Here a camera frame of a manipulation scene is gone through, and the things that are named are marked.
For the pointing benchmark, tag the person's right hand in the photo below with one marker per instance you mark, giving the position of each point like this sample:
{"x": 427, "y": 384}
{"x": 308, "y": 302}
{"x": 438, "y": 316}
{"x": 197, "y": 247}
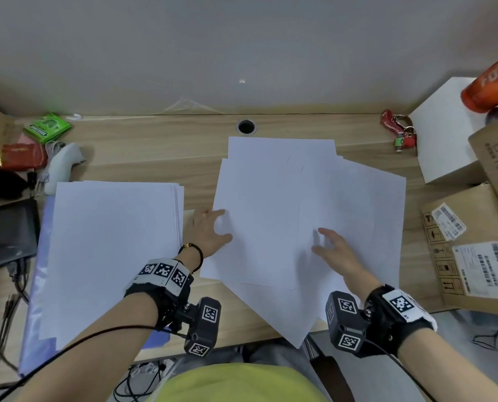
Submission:
{"x": 345, "y": 263}

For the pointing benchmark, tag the person's left hand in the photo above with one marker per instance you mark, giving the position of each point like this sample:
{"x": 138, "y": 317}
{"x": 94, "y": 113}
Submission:
{"x": 203, "y": 236}

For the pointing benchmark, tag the pile of white papers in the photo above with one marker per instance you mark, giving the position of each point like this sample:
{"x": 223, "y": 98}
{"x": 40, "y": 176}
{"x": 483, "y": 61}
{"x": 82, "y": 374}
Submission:
{"x": 274, "y": 205}

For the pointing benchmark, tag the tidy white paper stack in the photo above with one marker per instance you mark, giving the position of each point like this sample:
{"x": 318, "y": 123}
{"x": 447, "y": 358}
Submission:
{"x": 106, "y": 247}

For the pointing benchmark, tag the blue plastic folder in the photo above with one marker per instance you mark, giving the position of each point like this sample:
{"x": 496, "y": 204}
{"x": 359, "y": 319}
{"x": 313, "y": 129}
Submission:
{"x": 29, "y": 330}

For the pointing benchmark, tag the person's left forearm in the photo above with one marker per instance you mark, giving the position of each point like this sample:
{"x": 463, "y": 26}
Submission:
{"x": 94, "y": 355}

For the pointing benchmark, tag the person's right forearm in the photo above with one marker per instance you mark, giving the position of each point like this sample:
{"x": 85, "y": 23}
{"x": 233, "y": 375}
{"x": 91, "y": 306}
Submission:
{"x": 450, "y": 364}

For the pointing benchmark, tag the person's yellow shirt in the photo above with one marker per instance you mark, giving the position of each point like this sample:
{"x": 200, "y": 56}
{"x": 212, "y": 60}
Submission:
{"x": 232, "y": 385}

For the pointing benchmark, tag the dark brown chair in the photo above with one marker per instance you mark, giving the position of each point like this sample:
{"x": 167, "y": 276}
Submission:
{"x": 332, "y": 376}

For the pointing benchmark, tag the clear tape piece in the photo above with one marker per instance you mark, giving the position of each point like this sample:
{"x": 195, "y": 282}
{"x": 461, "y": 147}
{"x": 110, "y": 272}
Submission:
{"x": 190, "y": 107}

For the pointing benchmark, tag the white power strip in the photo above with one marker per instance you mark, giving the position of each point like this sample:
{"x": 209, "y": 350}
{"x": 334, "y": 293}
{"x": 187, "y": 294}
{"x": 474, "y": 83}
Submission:
{"x": 152, "y": 366}

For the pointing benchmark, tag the flat cardboard box with labels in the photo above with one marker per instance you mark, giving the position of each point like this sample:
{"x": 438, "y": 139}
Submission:
{"x": 483, "y": 209}

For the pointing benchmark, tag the white handheld controller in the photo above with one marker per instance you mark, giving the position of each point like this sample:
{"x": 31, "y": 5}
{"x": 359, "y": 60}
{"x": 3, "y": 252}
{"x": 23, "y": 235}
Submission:
{"x": 62, "y": 163}

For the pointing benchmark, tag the small white box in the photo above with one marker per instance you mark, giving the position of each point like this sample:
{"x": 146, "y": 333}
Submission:
{"x": 441, "y": 133}

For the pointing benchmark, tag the small white clip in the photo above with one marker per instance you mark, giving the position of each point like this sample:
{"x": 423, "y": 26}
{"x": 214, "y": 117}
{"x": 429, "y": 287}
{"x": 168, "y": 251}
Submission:
{"x": 75, "y": 117}

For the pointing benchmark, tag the green gum packet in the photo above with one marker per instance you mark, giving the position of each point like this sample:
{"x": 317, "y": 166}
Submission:
{"x": 48, "y": 127}

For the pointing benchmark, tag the small black tablet screen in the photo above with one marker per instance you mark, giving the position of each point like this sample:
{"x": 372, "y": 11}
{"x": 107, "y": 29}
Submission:
{"x": 10, "y": 234}

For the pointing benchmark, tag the red snack packet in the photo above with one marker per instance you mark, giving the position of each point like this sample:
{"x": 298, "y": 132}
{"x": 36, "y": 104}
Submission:
{"x": 23, "y": 156}

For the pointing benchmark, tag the orange drink bottle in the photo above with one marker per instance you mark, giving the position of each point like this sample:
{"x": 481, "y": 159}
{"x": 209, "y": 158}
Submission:
{"x": 492, "y": 85}

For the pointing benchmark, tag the black wrist camera with markers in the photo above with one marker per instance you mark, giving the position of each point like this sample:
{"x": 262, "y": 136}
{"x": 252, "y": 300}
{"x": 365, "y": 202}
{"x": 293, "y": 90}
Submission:
{"x": 205, "y": 326}
{"x": 345, "y": 322}

